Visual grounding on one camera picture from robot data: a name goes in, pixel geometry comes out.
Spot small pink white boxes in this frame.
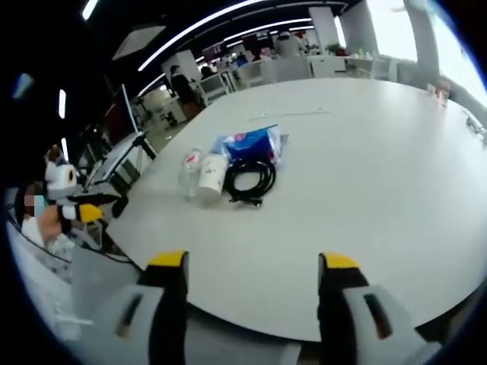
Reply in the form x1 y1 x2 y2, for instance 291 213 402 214
425 75 453 109

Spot dark monitor screen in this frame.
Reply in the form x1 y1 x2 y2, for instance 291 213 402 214
102 84 141 149

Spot black cable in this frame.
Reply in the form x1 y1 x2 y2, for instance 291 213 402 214
223 159 278 210

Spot white paper cup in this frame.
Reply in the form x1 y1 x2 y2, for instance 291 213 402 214
197 151 230 202

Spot clear plastic bottle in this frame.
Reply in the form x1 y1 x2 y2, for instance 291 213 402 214
178 146 205 202

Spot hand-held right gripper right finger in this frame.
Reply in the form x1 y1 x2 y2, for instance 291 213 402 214
317 250 443 365

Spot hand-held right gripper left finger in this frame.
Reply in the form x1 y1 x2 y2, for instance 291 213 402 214
101 249 190 365

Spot white round table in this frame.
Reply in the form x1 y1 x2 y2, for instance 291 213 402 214
105 78 487 343

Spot white mesh chair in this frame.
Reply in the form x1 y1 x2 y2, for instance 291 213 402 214
199 71 236 106

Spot white ceiling panel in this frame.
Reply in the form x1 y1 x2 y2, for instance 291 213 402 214
111 24 167 62

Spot blue plastic packet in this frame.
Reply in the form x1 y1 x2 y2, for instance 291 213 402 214
215 123 291 169

